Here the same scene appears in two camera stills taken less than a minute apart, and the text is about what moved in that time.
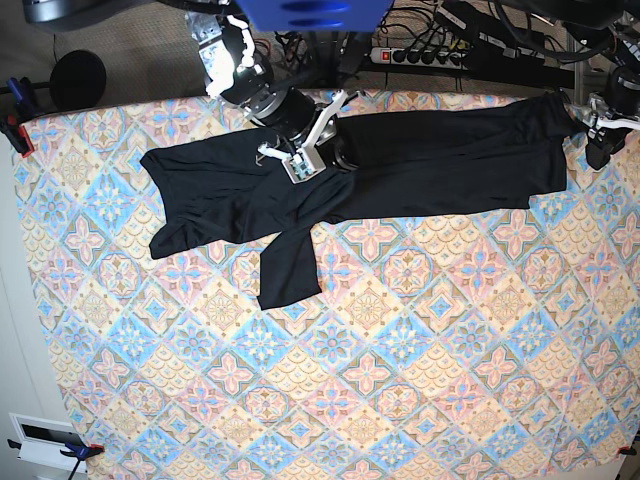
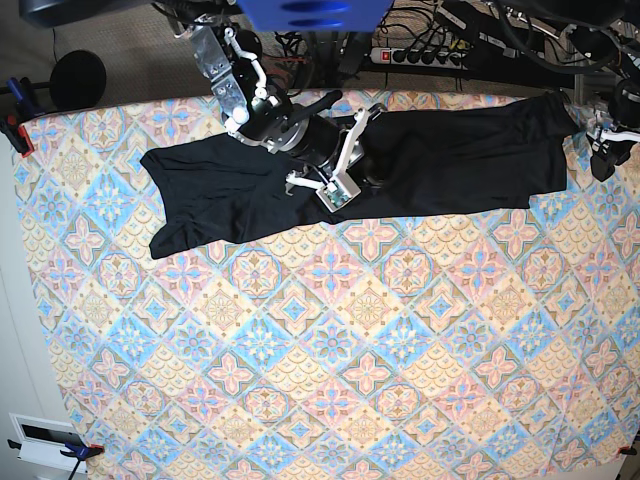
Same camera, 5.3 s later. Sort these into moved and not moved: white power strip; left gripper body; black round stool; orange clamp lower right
Moved: left gripper body
Not moved: orange clamp lower right; white power strip; black round stool
